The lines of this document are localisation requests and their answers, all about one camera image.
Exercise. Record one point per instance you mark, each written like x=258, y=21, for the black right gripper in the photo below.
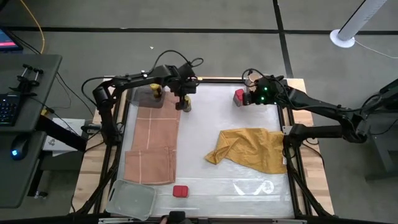
x=265, y=91

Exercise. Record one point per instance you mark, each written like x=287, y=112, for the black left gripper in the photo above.
x=185, y=87

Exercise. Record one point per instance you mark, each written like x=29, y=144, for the red bottle yellow cap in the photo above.
x=238, y=97

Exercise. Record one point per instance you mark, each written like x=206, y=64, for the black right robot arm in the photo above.
x=323, y=107

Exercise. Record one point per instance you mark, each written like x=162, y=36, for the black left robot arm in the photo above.
x=105, y=102

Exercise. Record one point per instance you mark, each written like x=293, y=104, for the clear plastic bin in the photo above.
x=132, y=199
x=143, y=99

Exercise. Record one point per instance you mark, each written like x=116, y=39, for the mustard yellow cloth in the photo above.
x=252, y=147

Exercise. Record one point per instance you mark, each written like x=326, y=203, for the white glossy table mat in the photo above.
x=211, y=140

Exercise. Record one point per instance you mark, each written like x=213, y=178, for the pink folded towel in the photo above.
x=155, y=146

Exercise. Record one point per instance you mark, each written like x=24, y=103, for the red paprika tin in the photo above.
x=181, y=191

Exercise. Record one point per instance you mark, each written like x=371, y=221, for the white pole with round base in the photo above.
x=342, y=37

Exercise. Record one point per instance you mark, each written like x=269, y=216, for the person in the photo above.
x=177, y=217

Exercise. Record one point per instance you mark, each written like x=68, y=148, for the white printed paper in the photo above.
x=65, y=130

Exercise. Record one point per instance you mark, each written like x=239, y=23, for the black desk support bar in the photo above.
x=62, y=135

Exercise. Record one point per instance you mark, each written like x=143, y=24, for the dark grey equipment stand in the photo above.
x=385, y=149

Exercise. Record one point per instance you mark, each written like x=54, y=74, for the black clamp stand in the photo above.
x=28, y=79

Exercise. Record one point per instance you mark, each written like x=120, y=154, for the black computer mouse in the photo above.
x=19, y=148

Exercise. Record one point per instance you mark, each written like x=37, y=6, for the backlit black keyboard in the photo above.
x=7, y=109

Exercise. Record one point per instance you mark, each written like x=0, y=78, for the dark grey desk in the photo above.
x=18, y=180

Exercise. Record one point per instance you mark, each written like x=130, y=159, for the computer monitor with pink screen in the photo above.
x=7, y=40

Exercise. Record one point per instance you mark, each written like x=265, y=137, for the black metal table frame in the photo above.
x=295, y=180

